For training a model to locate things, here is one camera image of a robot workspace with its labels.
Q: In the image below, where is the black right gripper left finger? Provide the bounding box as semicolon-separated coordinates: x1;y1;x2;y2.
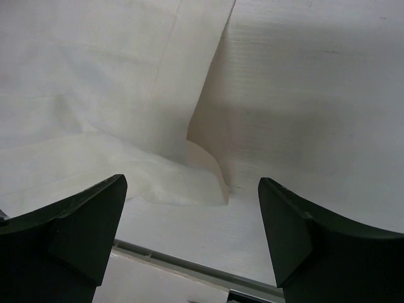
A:
1;174;128;302

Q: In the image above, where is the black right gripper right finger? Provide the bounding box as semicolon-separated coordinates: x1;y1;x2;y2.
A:
258;177;403;303

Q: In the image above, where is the white pleated skirt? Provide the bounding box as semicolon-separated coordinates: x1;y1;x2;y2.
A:
1;1;234;206

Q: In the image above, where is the aluminium table edge rail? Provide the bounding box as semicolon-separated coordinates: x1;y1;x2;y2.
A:
114;239;284;298

